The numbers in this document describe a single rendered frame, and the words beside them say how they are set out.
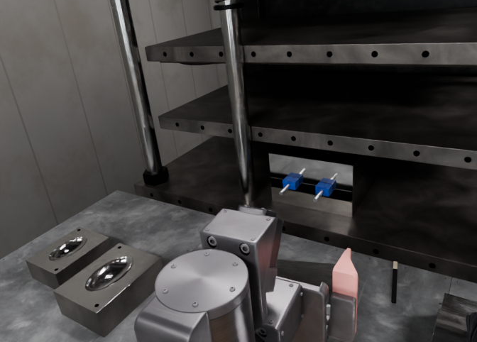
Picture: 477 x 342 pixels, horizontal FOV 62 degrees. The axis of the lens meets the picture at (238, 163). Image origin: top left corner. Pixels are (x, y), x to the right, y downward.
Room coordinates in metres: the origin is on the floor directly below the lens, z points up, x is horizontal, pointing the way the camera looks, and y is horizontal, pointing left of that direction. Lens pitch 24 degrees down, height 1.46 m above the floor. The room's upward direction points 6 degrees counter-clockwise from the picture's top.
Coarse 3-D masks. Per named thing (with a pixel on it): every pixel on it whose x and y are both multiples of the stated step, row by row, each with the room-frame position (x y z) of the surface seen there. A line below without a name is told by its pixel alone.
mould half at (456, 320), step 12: (444, 300) 0.57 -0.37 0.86; (456, 300) 0.57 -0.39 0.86; (468, 300) 0.57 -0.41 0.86; (444, 312) 0.48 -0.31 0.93; (456, 312) 0.54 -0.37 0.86; (468, 312) 0.54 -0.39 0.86; (444, 324) 0.45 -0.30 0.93; (456, 324) 0.45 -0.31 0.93; (432, 336) 0.44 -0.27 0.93; (444, 336) 0.43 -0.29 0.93; (456, 336) 0.43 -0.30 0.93
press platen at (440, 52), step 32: (256, 32) 1.49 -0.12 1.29; (288, 32) 1.39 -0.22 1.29; (320, 32) 1.30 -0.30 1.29; (352, 32) 1.22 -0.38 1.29; (384, 32) 1.15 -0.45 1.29; (416, 32) 1.09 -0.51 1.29; (448, 32) 1.03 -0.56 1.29; (384, 64) 0.97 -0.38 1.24; (416, 64) 0.93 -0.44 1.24; (448, 64) 0.89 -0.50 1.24
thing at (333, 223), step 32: (192, 160) 1.57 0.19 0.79; (224, 160) 1.53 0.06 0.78; (256, 160) 1.49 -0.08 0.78; (160, 192) 1.32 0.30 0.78; (192, 192) 1.28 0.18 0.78; (224, 192) 1.25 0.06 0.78; (256, 192) 1.22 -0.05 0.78; (384, 192) 1.13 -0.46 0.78; (416, 192) 1.11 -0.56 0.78; (448, 192) 1.08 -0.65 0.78; (288, 224) 1.02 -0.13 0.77; (320, 224) 0.99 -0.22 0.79; (352, 224) 0.97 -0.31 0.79; (384, 224) 0.95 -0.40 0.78; (416, 224) 0.93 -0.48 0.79; (448, 224) 0.92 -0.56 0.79; (384, 256) 0.86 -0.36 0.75; (416, 256) 0.81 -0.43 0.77; (448, 256) 0.79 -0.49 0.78
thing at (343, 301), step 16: (336, 272) 0.26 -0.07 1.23; (352, 272) 0.26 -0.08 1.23; (336, 288) 0.26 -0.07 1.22; (352, 288) 0.25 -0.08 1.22; (336, 304) 0.25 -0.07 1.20; (352, 304) 0.25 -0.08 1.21; (336, 320) 0.25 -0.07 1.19; (352, 320) 0.25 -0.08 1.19; (336, 336) 0.25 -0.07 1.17; (352, 336) 0.25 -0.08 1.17
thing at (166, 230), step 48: (48, 240) 1.04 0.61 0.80; (144, 240) 0.99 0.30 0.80; (192, 240) 0.96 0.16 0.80; (288, 240) 0.91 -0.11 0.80; (0, 288) 0.84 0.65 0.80; (48, 288) 0.82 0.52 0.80; (384, 288) 0.69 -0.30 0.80; (432, 288) 0.67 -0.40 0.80; (0, 336) 0.67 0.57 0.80; (48, 336) 0.66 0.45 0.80; (96, 336) 0.64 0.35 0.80; (384, 336) 0.56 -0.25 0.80
